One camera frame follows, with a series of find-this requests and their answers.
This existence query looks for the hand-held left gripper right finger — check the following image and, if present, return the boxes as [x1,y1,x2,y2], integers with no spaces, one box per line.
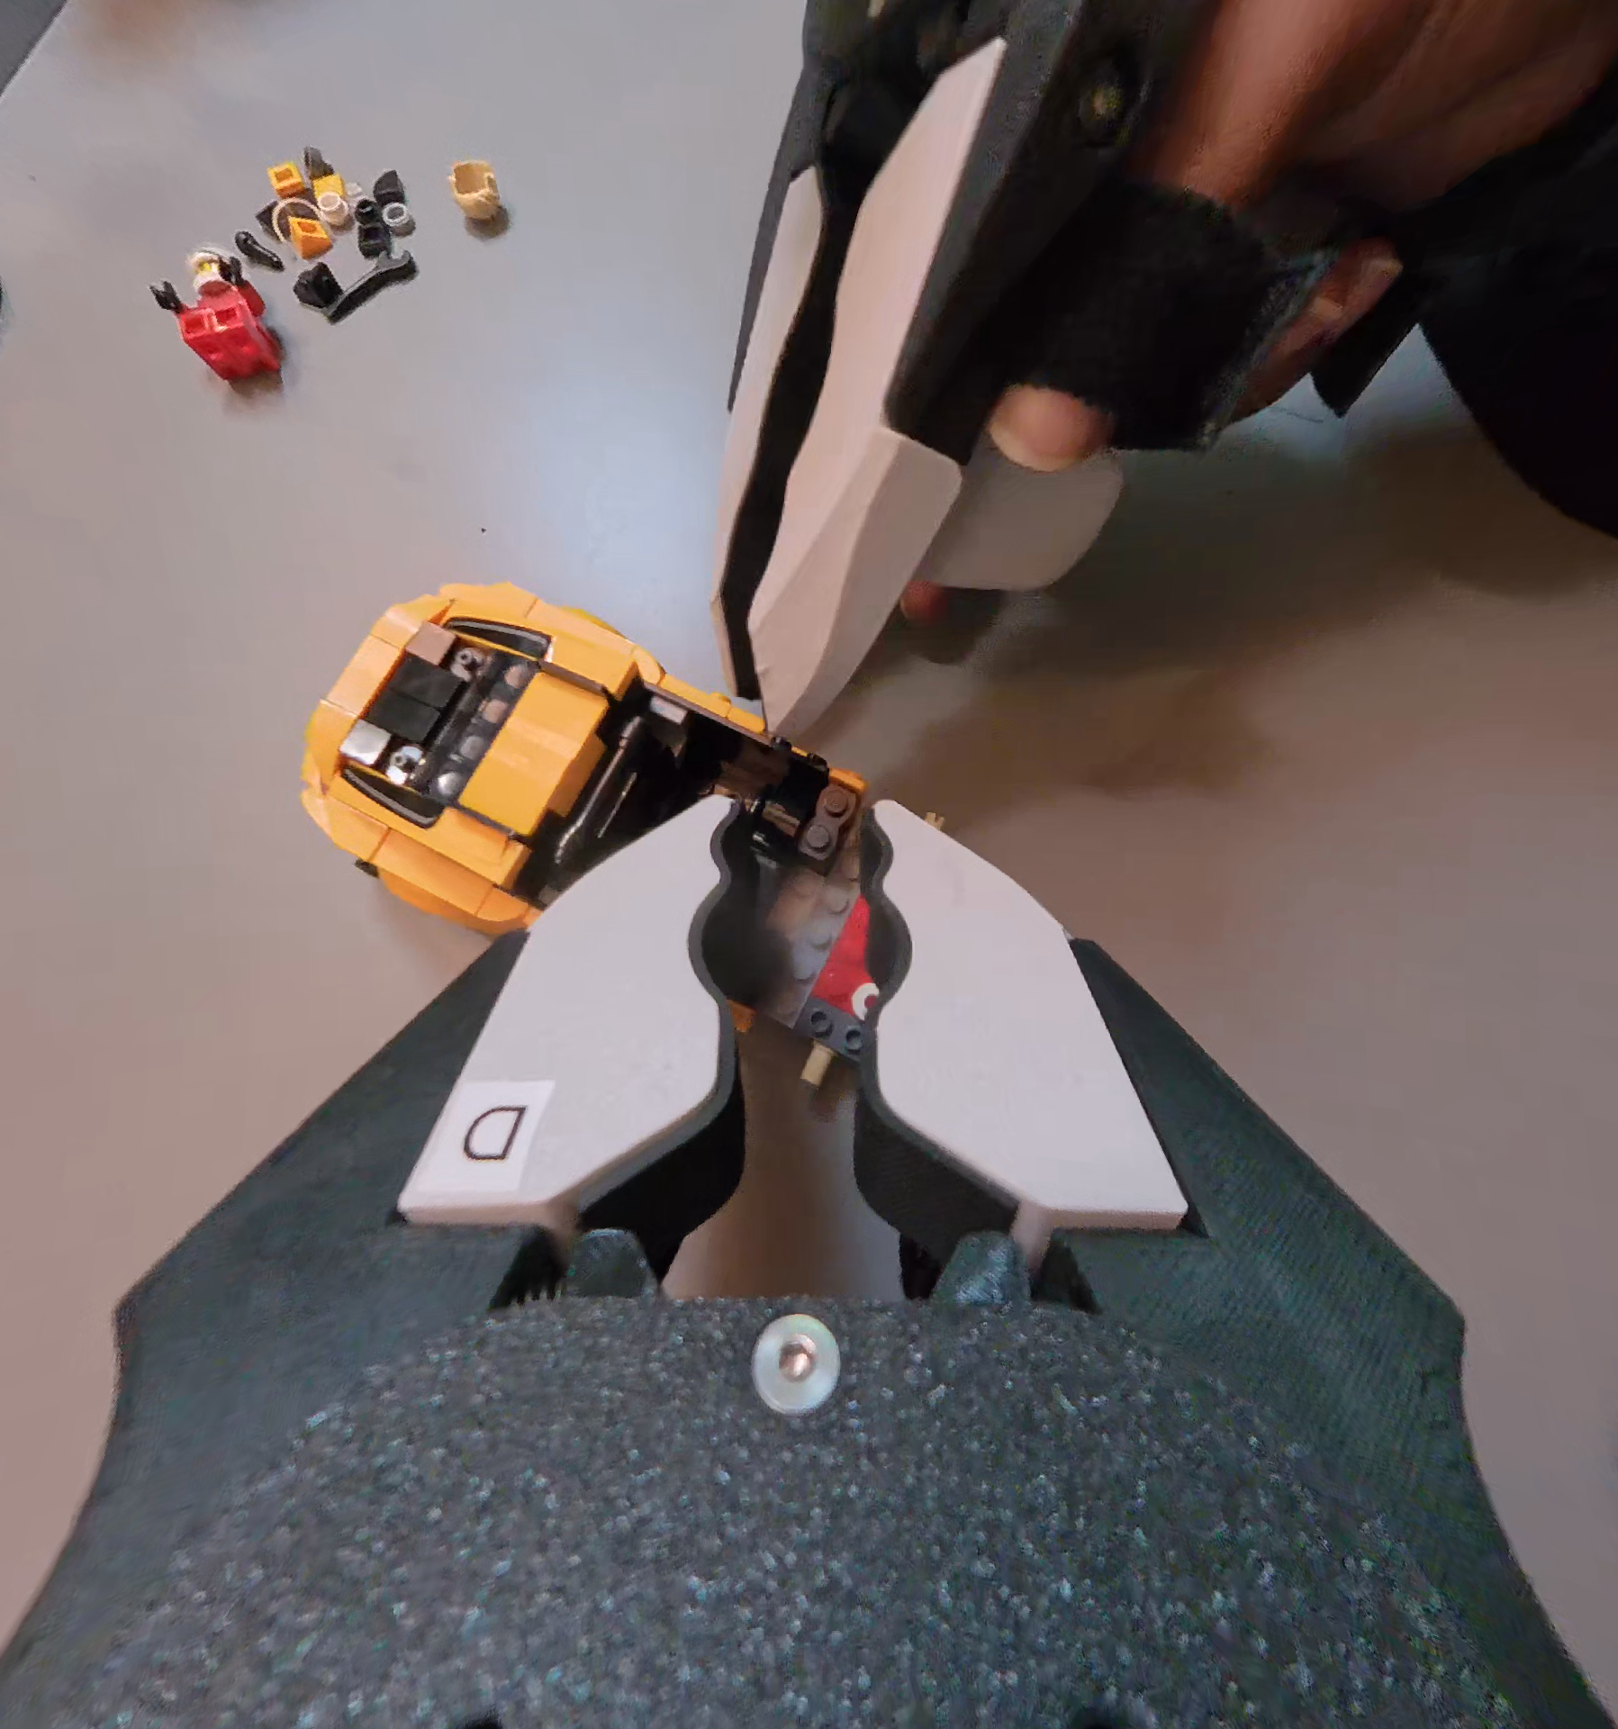
[852,796,1192,1298]

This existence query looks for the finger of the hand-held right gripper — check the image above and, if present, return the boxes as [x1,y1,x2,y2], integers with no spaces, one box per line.
[711,168,827,703]
[752,37,1014,740]

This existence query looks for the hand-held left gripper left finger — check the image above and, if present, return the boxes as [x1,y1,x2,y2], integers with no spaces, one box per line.
[399,793,747,1290]

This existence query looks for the yellow lego car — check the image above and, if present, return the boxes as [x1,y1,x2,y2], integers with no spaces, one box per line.
[300,579,953,1088]

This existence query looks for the pile of small lego pieces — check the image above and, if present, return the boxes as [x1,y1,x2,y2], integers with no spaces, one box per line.
[234,143,420,323]

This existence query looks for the red lego minifigure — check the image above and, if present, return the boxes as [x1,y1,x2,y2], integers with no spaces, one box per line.
[150,246,285,383]

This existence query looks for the person's right hand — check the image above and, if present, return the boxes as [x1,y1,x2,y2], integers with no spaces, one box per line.
[990,0,1618,476]

